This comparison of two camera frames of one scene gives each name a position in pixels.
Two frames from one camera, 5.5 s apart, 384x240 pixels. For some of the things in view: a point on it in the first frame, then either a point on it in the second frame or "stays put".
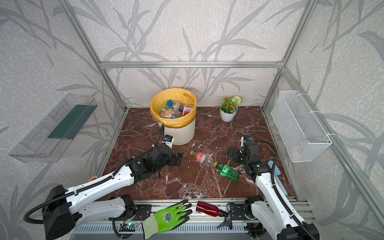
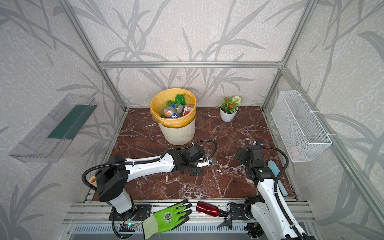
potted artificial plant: [228, 107] stays put
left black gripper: [173, 158] -> [194, 163]
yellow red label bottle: [187, 109] stays put
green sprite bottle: [230, 173] -> [180, 98]
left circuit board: [127, 227] stays put
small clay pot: [92, 178] stays put
